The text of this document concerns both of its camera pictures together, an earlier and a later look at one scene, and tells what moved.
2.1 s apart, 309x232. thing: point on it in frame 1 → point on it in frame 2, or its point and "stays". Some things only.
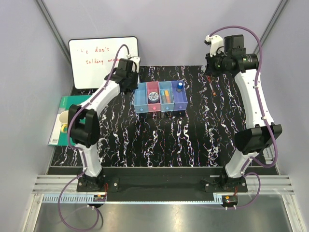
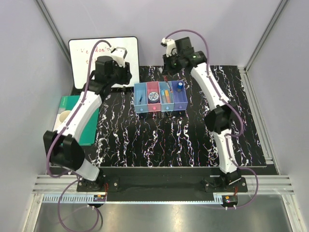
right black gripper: x=209 y=69 → x=166 y=69
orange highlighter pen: x=167 y=96 stays
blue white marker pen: x=163 y=100 stays
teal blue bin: x=166 y=96 stays
